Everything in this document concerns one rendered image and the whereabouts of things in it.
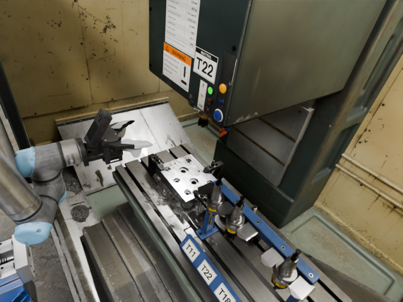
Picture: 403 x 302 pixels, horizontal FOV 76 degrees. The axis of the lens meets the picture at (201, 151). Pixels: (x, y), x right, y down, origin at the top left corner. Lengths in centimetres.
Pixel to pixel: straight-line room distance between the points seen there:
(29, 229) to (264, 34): 72
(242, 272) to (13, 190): 88
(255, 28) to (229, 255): 92
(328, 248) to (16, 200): 165
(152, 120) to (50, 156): 145
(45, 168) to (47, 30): 115
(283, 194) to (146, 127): 115
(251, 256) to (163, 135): 123
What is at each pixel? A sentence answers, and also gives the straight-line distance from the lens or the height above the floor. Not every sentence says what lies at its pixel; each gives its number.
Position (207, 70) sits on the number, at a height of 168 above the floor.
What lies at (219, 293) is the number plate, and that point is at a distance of 111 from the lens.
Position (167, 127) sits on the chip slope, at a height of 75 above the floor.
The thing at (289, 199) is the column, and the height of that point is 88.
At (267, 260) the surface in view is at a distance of 88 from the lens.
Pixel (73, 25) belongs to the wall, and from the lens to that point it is 184.
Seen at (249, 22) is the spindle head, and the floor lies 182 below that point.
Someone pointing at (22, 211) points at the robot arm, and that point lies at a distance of 74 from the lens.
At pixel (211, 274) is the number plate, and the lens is 111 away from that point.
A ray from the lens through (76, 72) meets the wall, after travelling 193.
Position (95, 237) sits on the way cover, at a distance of 151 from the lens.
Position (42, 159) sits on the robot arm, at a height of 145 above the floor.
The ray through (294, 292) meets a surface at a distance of 86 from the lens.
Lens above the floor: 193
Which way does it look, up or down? 37 degrees down
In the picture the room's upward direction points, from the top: 9 degrees clockwise
